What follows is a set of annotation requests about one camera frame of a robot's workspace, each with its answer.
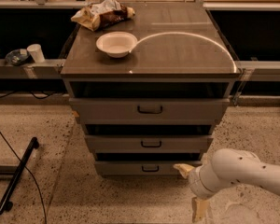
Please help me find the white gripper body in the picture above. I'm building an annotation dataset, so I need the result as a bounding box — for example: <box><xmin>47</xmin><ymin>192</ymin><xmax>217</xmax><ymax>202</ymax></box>
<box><xmin>189</xmin><ymin>164</ymin><xmax>216</xmax><ymax>200</ymax></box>

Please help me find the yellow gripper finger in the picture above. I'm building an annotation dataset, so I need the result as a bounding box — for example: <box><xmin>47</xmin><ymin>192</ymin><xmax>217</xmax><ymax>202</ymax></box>
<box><xmin>174</xmin><ymin>163</ymin><xmax>194</xmax><ymax>179</ymax></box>
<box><xmin>192</xmin><ymin>197</ymin><xmax>209</xmax><ymax>223</ymax></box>

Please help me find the grey bottom drawer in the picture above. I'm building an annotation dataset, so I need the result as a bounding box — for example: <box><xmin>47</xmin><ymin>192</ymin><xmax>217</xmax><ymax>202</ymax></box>
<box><xmin>93</xmin><ymin>160</ymin><xmax>203</xmax><ymax>176</ymax></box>

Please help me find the grey drawer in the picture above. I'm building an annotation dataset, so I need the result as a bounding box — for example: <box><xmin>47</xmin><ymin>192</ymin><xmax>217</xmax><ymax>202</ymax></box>
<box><xmin>85</xmin><ymin>135</ymin><xmax>213</xmax><ymax>153</ymax></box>
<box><xmin>70</xmin><ymin>98</ymin><xmax>229</xmax><ymax>125</ymax></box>
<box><xmin>93</xmin><ymin>160</ymin><xmax>203</xmax><ymax>176</ymax></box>

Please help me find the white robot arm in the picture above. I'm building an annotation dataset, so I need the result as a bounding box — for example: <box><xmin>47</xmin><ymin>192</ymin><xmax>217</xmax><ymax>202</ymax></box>
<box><xmin>174</xmin><ymin>148</ymin><xmax>280</xmax><ymax>222</ymax></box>

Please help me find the grey drawer cabinet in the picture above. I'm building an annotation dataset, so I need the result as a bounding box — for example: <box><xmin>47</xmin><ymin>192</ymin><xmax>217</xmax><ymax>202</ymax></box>
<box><xmin>62</xmin><ymin>3</ymin><xmax>240</xmax><ymax>165</ymax></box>

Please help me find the grey middle drawer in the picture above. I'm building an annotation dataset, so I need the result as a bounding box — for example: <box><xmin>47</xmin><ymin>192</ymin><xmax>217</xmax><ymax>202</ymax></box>
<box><xmin>85</xmin><ymin>135</ymin><xmax>213</xmax><ymax>153</ymax></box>

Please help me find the grey top drawer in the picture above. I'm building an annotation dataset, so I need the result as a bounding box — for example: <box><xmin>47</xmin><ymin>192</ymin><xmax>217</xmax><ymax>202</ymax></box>
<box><xmin>70</xmin><ymin>98</ymin><xmax>229</xmax><ymax>125</ymax></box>

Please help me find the white bowl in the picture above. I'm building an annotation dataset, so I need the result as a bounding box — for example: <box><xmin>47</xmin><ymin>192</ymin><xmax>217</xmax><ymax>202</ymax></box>
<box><xmin>96</xmin><ymin>32</ymin><xmax>138</xmax><ymax>58</ymax></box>

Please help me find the crumpled chip bag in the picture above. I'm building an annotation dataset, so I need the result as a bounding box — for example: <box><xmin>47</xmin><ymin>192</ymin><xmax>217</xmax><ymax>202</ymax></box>
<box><xmin>71</xmin><ymin>0</ymin><xmax>135</xmax><ymax>32</ymax></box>

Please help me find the black metal bar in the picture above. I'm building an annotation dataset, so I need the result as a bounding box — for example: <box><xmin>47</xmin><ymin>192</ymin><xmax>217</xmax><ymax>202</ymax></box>
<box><xmin>0</xmin><ymin>137</ymin><xmax>39</xmax><ymax>215</ymax></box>

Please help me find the white paper cup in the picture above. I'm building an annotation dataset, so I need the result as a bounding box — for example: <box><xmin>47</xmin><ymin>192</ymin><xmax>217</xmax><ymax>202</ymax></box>
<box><xmin>27</xmin><ymin>44</ymin><xmax>45</xmax><ymax>63</ymax></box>

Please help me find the dark blue bowl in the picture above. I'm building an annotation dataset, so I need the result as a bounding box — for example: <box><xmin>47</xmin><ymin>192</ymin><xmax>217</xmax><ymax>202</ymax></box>
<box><xmin>5</xmin><ymin>49</ymin><xmax>30</xmax><ymax>66</ymax></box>

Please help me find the grey metal rail shelf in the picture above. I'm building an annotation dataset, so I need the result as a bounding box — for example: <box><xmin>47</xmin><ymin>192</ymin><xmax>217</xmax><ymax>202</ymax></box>
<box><xmin>0</xmin><ymin>59</ymin><xmax>65</xmax><ymax>79</ymax></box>

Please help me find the black cable on floor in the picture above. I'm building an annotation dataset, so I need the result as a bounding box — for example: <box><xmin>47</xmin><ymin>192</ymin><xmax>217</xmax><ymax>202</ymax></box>
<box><xmin>0</xmin><ymin>117</ymin><xmax>48</xmax><ymax>224</ymax></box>

